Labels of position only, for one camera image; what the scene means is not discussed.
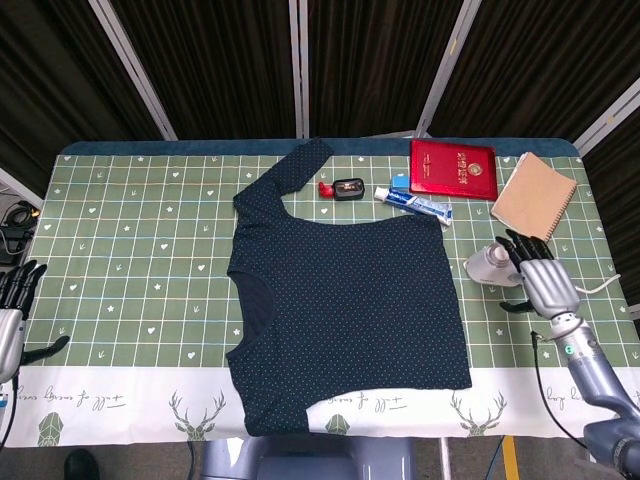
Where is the red hardcover certificate folder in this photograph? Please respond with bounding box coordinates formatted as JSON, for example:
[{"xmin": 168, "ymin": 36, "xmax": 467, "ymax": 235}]
[{"xmin": 409, "ymin": 138, "xmax": 500, "ymax": 202}]

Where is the white shelf frame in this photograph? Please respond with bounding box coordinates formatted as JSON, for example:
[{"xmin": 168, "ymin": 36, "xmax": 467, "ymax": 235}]
[{"xmin": 0, "ymin": 167, "xmax": 45, "ymax": 211}]

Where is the dark brown pleated curtain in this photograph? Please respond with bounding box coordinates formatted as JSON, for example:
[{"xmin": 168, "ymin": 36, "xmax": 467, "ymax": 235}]
[
  {"xmin": 307, "ymin": 0, "xmax": 469, "ymax": 140},
  {"xmin": 0, "ymin": 0, "xmax": 169, "ymax": 181},
  {"xmin": 109, "ymin": 0, "xmax": 301, "ymax": 141},
  {"xmin": 432, "ymin": 0, "xmax": 640, "ymax": 281}
]

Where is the white and blue toothpaste tube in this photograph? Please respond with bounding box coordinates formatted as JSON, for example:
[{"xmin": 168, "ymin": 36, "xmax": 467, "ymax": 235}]
[{"xmin": 373, "ymin": 186, "xmax": 455, "ymax": 230}]

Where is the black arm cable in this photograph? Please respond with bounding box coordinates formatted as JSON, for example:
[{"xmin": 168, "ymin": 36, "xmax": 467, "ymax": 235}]
[
  {"xmin": 0, "ymin": 372, "xmax": 21, "ymax": 447},
  {"xmin": 530, "ymin": 329, "xmax": 589, "ymax": 451}
]

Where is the black shoe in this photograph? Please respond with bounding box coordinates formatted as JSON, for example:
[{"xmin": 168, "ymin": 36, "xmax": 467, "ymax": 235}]
[{"xmin": 64, "ymin": 448, "xmax": 100, "ymax": 480}]

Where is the brown spiral notebook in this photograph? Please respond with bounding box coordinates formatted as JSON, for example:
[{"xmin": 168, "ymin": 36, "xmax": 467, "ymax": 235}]
[{"xmin": 489, "ymin": 151, "xmax": 579, "ymax": 246}]

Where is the black device with cables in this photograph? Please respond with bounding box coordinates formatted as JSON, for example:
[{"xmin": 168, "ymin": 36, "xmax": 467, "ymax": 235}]
[{"xmin": 0, "ymin": 199, "xmax": 40, "ymax": 266}]

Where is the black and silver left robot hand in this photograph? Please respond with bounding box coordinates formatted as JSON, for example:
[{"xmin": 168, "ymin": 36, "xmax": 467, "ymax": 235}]
[{"xmin": 0, "ymin": 259, "xmax": 71, "ymax": 384}]

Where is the grey robot torso base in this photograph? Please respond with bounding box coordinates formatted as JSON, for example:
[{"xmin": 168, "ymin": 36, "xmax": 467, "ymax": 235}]
[{"xmin": 199, "ymin": 435, "xmax": 416, "ymax": 480}]

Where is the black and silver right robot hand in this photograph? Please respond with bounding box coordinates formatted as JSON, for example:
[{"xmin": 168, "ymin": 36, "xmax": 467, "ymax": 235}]
[{"xmin": 498, "ymin": 228, "xmax": 581, "ymax": 319}]

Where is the small black red device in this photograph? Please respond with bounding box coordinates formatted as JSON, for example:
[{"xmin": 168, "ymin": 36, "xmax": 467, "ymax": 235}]
[{"xmin": 317, "ymin": 177, "xmax": 367, "ymax": 202}]

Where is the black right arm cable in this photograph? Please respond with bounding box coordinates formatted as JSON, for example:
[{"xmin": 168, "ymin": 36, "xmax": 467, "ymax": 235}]
[{"xmin": 530, "ymin": 329, "xmax": 589, "ymax": 451}]

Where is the white handheld steamer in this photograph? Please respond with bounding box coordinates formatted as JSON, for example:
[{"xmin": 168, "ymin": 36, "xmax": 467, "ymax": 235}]
[{"xmin": 466, "ymin": 241, "xmax": 526, "ymax": 289}]

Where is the green grid print tablecloth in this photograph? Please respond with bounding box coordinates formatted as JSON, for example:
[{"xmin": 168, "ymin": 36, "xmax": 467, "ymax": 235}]
[{"xmin": 0, "ymin": 152, "xmax": 640, "ymax": 449}]

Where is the thin white cable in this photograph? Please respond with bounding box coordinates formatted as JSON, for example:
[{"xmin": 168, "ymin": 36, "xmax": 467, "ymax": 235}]
[{"xmin": 574, "ymin": 273, "xmax": 622, "ymax": 296}]

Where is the white partition post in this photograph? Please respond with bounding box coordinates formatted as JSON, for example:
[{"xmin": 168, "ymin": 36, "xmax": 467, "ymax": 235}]
[
  {"xmin": 89, "ymin": 0, "xmax": 178, "ymax": 141},
  {"xmin": 414, "ymin": 0, "xmax": 484, "ymax": 139},
  {"xmin": 288, "ymin": 0, "xmax": 311, "ymax": 140},
  {"xmin": 573, "ymin": 82, "xmax": 640, "ymax": 151}
]

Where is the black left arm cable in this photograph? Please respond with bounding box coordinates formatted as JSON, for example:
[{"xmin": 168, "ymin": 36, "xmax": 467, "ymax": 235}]
[{"xmin": 0, "ymin": 372, "xmax": 21, "ymax": 447}]

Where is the dark blue dotted shirt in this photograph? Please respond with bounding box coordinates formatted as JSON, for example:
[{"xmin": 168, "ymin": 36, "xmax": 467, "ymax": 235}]
[{"xmin": 224, "ymin": 138, "xmax": 474, "ymax": 437}]

